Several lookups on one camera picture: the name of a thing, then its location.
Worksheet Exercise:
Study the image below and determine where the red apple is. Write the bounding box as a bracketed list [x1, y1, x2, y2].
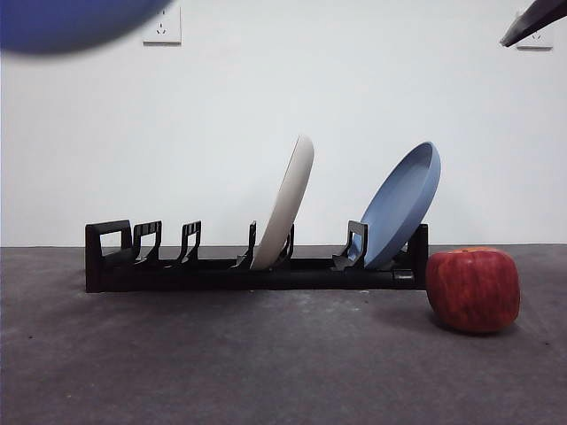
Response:
[425, 246, 522, 335]

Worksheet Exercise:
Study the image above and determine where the green plate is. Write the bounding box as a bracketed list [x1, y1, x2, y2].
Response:
[0, 0, 175, 57]

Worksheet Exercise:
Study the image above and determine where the blue plate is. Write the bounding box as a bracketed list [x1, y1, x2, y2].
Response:
[359, 141, 442, 270]

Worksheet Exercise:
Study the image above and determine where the beige plate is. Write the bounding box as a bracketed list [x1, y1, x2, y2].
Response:
[250, 135, 315, 270]

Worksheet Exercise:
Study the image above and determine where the black plate rack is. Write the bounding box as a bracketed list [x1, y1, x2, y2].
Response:
[84, 219, 430, 293]

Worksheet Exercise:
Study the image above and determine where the white wall outlet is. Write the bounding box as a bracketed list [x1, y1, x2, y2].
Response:
[516, 27, 555, 51]
[142, 6, 183, 46]

